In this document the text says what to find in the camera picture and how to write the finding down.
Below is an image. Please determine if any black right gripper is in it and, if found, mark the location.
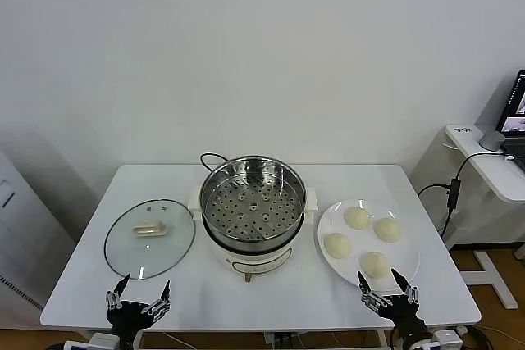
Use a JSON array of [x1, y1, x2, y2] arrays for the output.
[[357, 268, 430, 343]]

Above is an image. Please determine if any white floor cabinet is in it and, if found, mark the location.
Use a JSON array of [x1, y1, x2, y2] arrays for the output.
[[0, 148, 77, 318]]

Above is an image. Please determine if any black pot power cable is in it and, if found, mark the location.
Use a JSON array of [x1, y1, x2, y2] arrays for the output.
[[199, 152, 231, 173]]

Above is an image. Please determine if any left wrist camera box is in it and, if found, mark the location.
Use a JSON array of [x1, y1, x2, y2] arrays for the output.
[[65, 332, 121, 350]]

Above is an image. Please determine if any open dark laptop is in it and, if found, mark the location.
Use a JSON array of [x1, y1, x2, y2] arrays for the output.
[[495, 70, 525, 170]]

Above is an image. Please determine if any black usb hub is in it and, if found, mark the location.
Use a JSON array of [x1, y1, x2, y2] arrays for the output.
[[447, 177, 460, 210]]

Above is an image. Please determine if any white side desk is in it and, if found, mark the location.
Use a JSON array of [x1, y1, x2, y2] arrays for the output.
[[409, 123, 525, 310]]

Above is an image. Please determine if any round white plate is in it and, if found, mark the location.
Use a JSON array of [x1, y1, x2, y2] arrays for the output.
[[316, 199, 421, 290]]

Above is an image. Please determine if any white steamed baozi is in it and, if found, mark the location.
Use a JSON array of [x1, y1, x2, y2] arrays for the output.
[[323, 232, 353, 261], [343, 207, 371, 230], [372, 217, 404, 243], [358, 250, 390, 280]]

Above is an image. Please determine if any stainless steel steamer basket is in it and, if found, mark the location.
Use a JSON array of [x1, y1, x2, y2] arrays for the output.
[[187, 155, 320, 247]]

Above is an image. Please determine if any black hub cable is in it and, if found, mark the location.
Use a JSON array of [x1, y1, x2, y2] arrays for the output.
[[453, 151, 514, 181], [440, 207, 455, 237], [417, 183, 450, 198]]

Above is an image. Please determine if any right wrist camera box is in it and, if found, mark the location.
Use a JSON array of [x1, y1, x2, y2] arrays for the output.
[[429, 328, 463, 350]]

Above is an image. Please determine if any white electric cooking pot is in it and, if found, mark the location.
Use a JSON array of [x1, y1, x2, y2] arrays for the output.
[[191, 206, 316, 284]]

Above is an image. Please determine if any round glass pot lid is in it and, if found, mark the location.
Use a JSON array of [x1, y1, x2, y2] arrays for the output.
[[103, 198, 195, 281]]

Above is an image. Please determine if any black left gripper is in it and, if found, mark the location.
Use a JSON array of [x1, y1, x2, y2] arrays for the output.
[[105, 272, 171, 345]]

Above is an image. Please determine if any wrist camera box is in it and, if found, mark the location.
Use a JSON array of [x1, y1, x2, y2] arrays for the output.
[[429, 328, 463, 350], [65, 332, 121, 350]]

